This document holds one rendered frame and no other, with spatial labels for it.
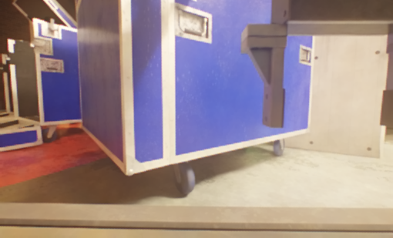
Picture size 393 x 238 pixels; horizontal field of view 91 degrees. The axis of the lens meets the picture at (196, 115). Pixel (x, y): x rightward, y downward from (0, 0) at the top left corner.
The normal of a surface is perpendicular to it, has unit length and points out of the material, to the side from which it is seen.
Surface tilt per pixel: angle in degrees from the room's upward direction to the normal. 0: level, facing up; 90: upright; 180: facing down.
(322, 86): 90
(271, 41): 90
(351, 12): 90
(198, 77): 90
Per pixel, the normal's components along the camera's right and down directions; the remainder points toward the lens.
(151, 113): 0.60, 0.07
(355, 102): -0.54, 0.07
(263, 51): -0.02, 0.10
